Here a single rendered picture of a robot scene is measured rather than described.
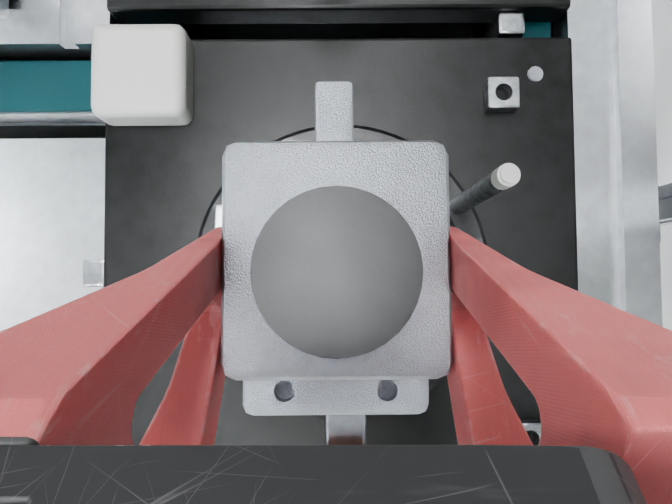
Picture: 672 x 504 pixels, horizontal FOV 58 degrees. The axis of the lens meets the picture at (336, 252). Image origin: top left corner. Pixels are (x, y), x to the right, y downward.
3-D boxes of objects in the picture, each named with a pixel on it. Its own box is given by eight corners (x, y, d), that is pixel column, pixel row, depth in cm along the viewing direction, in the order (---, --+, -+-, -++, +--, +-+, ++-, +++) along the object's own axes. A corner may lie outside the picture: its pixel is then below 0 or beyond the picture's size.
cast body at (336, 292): (413, 395, 17) (470, 461, 10) (256, 397, 17) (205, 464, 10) (408, 104, 18) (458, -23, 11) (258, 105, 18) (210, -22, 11)
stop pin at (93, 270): (131, 286, 35) (105, 286, 31) (110, 286, 35) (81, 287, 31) (131, 261, 35) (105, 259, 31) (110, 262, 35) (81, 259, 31)
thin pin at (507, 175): (466, 214, 29) (521, 185, 20) (449, 214, 29) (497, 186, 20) (465, 197, 29) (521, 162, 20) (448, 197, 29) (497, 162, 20)
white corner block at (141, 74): (201, 135, 33) (183, 114, 29) (117, 135, 33) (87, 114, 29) (202, 50, 33) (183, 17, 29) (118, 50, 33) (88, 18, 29)
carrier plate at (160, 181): (570, 498, 32) (587, 513, 30) (114, 502, 32) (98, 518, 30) (558, 50, 33) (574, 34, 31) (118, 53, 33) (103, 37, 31)
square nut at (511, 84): (514, 113, 31) (520, 107, 30) (483, 113, 31) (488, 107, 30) (513, 82, 31) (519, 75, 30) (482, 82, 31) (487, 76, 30)
